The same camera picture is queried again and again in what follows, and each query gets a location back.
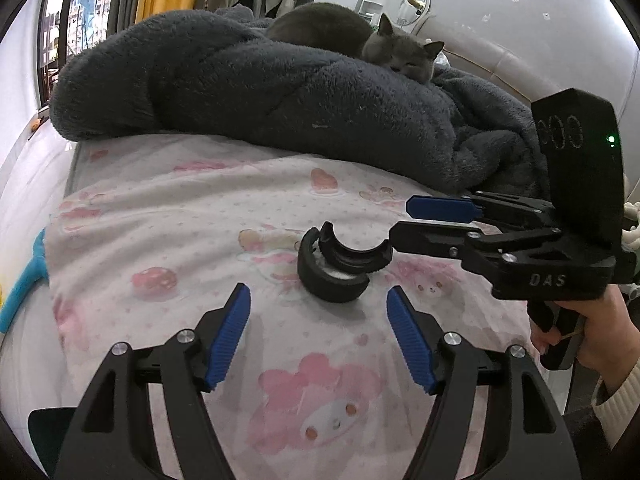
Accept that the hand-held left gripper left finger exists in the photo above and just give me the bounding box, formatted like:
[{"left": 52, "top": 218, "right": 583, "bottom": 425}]
[{"left": 54, "top": 282, "right": 252, "bottom": 480}]

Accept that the blue plush stick toy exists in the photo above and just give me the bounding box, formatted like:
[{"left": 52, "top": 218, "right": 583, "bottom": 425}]
[{"left": 0, "top": 227, "right": 49, "bottom": 334}]

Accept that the white vanity table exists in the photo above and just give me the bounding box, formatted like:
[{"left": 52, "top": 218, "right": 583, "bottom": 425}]
[{"left": 355, "top": 0, "right": 397, "bottom": 27}]

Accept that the round mirror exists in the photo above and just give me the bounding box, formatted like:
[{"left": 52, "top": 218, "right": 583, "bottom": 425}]
[{"left": 387, "top": 0, "right": 431, "bottom": 27}]

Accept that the pink printed bed sheet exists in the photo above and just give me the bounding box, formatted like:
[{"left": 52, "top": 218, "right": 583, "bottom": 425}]
[{"left": 42, "top": 131, "right": 547, "bottom": 480}]

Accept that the black balcony door frame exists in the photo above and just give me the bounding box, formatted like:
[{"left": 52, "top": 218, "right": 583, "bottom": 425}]
[{"left": 37, "top": 0, "right": 126, "bottom": 111}]

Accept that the grey cat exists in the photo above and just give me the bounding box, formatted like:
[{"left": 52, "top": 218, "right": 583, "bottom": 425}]
[{"left": 265, "top": 2, "right": 446, "bottom": 84}]

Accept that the person's right hand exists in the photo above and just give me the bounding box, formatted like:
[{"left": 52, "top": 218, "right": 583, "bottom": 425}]
[{"left": 530, "top": 286, "right": 634, "bottom": 387}]

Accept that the black curved plastic piece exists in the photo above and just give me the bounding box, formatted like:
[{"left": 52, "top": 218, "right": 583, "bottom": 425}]
[{"left": 318, "top": 221, "right": 396, "bottom": 275}]

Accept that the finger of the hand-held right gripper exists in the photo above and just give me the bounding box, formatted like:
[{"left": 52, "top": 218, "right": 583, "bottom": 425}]
[
  {"left": 387, "top": 220, "right": 563, "bottom": 262},
  {"left": 406, "top": 191, "right": 556, "bottom": 233}
]

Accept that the dark fluffy blanket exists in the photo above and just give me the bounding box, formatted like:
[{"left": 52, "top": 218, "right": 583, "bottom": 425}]
[{"left": 50, "top": 4, "right": 555, "bottom": 200}]

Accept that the dark trash bin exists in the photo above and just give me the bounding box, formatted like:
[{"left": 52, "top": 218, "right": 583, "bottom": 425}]
[{"left": 27, "top": 407, "right": 77, "bottom": 479}]

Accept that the beige padded headboard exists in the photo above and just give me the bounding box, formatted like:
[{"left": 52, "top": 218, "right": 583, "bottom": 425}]
[{"left": 425, "top": 10, "right": 640, "bottom": 127}]

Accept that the black round ring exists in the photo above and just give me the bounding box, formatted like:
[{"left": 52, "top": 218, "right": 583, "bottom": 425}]
[{"left": 297, "top": 228, "right": 370, "bottom": 305}]

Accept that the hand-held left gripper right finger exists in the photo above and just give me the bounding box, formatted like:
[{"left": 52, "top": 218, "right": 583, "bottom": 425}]
[{"left": 386, "top": 285, "right": 583, "bottom": 480}]

